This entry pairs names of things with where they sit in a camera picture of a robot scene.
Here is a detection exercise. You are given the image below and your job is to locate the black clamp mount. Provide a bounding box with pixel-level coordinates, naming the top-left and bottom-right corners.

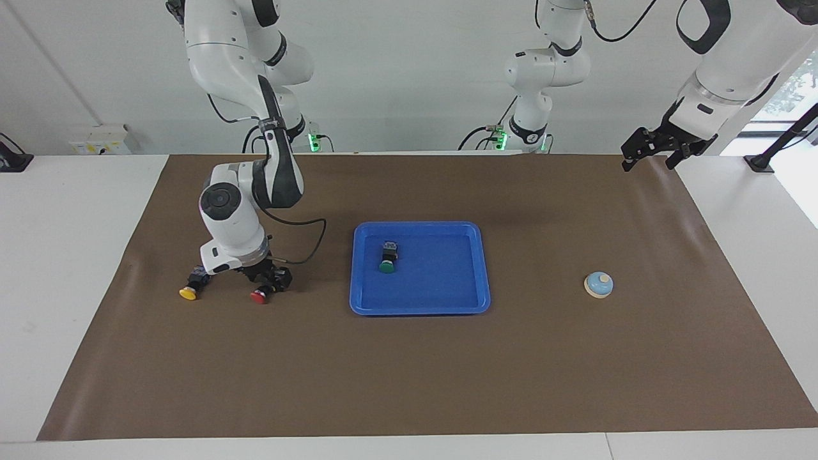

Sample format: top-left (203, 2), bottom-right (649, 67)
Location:
top-left (0, 132), bottom-right (34, 173)

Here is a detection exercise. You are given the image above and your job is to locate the light blue desk bell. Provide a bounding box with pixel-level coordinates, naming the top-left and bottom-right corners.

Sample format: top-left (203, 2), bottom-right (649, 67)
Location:
top-left (583, 271), bottom-right (614, 299)

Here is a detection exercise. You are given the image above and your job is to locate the green push button switch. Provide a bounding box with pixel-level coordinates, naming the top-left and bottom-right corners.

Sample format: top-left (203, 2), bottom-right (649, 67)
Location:
top-left (378, 241), bottom-right (401, 275)

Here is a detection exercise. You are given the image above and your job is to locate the white wall socket box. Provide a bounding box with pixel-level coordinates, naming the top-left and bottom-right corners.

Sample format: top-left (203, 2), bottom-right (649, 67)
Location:
top-left (69, 124), bottom-right (132, 155)

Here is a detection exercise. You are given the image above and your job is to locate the red push button switch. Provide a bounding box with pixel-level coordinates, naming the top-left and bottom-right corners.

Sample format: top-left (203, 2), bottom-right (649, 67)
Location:
top-left (249, 273), bottom-right (285, 305)

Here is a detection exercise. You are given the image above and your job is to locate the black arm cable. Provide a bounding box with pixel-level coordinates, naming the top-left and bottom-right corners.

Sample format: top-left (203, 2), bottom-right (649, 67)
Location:
top-left (583, 0), bottom-right (658, 43)
top-left (206, 93), bottom-right (328, 266)

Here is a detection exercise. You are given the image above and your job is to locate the brown table mat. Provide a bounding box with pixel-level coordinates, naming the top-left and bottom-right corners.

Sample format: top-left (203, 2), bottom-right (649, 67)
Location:
top-left (36, 153), bottom-right (818, 441)

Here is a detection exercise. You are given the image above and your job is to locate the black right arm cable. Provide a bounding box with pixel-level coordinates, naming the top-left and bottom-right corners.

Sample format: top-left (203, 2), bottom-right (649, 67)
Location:
top-left (206, 93), bottom-right (328, 266)

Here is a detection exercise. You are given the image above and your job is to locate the black base cable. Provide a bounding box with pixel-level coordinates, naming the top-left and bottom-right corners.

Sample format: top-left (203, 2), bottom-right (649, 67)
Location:
top-left (242, 123), bottom-right (269, 154)
top-left (457, 96), bottom-right (520, 152)

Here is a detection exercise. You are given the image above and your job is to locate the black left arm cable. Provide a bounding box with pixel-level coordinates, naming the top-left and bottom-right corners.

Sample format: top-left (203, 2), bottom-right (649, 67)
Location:
top-left (583, 0), bottom-right (658, 43)

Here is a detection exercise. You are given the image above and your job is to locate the black camera stand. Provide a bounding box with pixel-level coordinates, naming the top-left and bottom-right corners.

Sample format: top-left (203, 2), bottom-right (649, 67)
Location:
top-left (743, 102), bottom-right (818, 174)

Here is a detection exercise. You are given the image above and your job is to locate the yellow push button switch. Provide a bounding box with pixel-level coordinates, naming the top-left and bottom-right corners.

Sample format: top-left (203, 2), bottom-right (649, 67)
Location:
top-left (178, 266), bottom-right (212, 301)

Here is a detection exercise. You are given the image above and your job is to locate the blue plastic tray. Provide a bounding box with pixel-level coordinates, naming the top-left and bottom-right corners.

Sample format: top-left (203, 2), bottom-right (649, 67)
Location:
top-left (349, 221), bottom-right (491, 316)

